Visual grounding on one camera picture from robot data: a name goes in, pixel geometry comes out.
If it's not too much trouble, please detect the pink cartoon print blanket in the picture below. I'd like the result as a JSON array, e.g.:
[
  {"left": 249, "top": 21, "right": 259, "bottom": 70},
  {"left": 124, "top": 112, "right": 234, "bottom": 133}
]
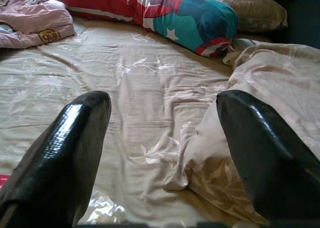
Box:
[{"left": 0, "top": 0, "right": 77, "bottom": 49}]

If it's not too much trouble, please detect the beige floral duvet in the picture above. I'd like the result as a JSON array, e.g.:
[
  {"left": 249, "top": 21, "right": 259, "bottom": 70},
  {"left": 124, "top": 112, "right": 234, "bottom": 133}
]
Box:
[{"left": 162, "top": 39, "right": 320, "bottom": 225}]

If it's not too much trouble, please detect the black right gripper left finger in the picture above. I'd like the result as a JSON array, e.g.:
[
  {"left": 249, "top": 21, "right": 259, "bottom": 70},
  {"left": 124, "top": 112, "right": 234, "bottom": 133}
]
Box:
[{"left": 0, "top": 90, "right": 112, "bottom": 228}]

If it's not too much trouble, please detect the red striped teal bolster pillow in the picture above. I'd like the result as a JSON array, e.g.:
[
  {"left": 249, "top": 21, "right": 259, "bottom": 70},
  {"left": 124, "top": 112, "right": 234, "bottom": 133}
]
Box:
[{"left": 60, "top": 0, "right": 239, "bottom": 58}]

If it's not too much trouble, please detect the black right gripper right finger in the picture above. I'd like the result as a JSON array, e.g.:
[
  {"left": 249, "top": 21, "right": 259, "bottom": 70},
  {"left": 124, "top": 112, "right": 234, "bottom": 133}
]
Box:
[{"left": 215, "top": 89, "right": 320, "bottom": 225}]

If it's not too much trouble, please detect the olive beige pillow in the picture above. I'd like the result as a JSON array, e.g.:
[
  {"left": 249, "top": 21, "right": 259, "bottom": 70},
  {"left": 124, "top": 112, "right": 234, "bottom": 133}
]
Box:
[{"left": 199, "top": 0, "right": 288, "bottom": 33}]

